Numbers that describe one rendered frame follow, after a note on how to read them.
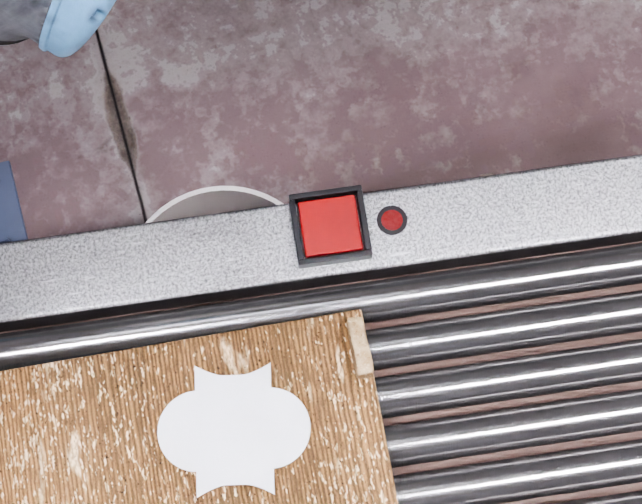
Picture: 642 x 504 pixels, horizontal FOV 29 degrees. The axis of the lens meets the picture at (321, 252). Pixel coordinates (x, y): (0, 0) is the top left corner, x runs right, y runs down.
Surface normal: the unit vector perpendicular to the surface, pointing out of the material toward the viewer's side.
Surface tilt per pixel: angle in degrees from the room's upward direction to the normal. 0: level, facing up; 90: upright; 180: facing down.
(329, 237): 0
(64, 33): 70
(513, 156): 0
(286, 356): 0
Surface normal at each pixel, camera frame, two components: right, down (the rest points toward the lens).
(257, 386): 0.00, -0.25
